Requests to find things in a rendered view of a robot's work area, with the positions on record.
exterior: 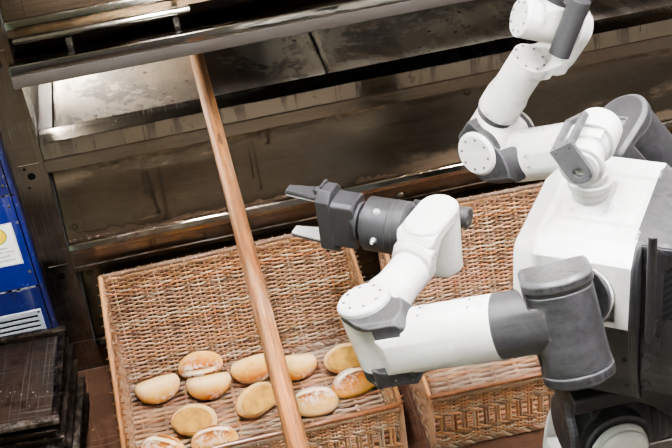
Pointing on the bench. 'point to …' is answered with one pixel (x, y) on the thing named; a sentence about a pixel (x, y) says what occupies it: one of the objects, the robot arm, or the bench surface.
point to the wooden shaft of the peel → (281, 382)
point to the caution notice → (10, 254)
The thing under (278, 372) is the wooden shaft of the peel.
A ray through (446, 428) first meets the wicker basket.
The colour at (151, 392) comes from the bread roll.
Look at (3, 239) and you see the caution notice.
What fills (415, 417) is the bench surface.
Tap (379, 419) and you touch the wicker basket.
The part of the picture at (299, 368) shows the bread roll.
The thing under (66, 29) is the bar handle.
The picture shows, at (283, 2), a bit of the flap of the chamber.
